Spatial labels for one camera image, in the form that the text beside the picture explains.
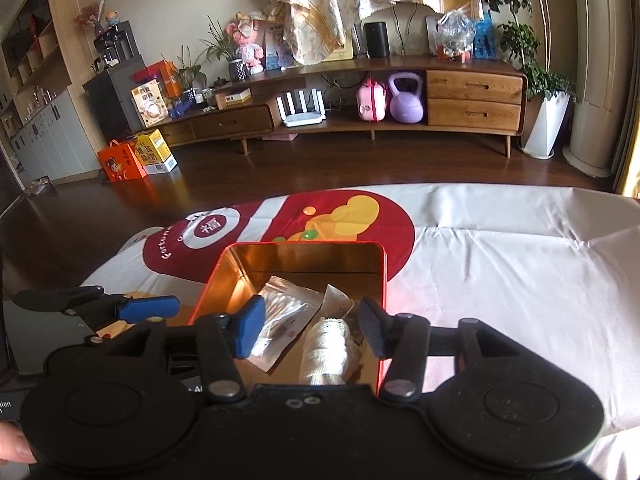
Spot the clear face mask packet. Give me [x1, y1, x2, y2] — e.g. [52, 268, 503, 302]
[248, 275, 324, 372]

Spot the vase with dried flowers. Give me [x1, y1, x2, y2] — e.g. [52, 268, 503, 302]
[75, 0, 121, 36]

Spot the wooden shelf unit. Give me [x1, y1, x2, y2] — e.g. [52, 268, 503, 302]
[0, 0, 101, 186]

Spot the orange carton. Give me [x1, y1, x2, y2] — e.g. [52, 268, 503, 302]
[97, 141, 149, 184]

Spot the cream snack box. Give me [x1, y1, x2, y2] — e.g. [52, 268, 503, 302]
[131, 80, 171, 129]

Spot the white standing air conditioner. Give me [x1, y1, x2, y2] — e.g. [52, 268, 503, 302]
[562, 0, 640, 179]

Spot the pink toy case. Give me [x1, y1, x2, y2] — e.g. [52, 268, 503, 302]
[356, 78, 391, 123]

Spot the red orange gift box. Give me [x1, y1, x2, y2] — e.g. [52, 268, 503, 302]
[131, 60, 184, 101]

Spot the red tin box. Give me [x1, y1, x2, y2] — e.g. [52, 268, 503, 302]
[192, 241, 389, 397]

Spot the blue bag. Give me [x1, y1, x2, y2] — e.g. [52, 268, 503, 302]
[472, 12, 496, 60]

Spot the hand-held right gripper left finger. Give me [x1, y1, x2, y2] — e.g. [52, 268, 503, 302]
[100, 295, 267, 405]

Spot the white gauze roll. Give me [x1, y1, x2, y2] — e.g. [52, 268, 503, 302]
[299, 316, 362, 386]

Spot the person's left hand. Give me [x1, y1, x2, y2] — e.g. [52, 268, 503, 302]
[0, 420, 39, 464]

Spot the small cream box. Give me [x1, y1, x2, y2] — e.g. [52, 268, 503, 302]
[215, 87, 253, 110]

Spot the wooden television cabinet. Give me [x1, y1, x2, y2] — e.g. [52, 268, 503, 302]
[160, 55, 529, 159]

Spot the white router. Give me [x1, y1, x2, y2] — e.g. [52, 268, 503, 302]
[276, 88, 328, 129]

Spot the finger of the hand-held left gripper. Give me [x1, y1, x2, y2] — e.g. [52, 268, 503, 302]
[12, 285, 181, 334]

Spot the clear plastic bag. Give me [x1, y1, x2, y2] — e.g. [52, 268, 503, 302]
[434, 10, 476, 64]

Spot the pink doll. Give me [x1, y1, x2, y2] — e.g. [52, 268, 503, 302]
[225, 10, 266, 76]

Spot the white planter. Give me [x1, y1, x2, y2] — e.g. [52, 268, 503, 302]
[522, 91, 571, 161]

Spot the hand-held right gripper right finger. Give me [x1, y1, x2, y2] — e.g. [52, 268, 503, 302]
[359, 296, 526, 405]

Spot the printed white red tablecloth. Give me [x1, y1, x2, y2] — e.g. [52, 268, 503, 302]
[80, 182, 640, 480]

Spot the yellow carton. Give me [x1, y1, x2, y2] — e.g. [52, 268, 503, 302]
[134, 129, 179, 176]

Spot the white paper packet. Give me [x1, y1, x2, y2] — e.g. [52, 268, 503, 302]
[322, 284, 355, 319]

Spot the black speaker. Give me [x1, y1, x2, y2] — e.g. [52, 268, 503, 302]
[363, 21, 391, 59]

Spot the black coffee machine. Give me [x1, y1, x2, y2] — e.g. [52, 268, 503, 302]
[92, 21, 141, 74]

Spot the potted orchid plant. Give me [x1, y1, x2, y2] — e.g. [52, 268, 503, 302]
[200, 16, 251, 84]

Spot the purple kettlebell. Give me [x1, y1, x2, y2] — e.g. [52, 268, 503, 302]
[388, 72, 426, 125]

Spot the black cabinet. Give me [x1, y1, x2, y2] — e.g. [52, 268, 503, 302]
[82, 55, 174, 146]

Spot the yellow curtain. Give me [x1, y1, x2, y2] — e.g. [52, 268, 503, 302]
[612, 110, 640, 199]

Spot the cartoon picture card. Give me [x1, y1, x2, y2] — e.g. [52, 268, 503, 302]
[264, 24, 294, 71]

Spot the small potted plant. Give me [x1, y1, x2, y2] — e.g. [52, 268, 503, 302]
[172, 45, 209, 106]

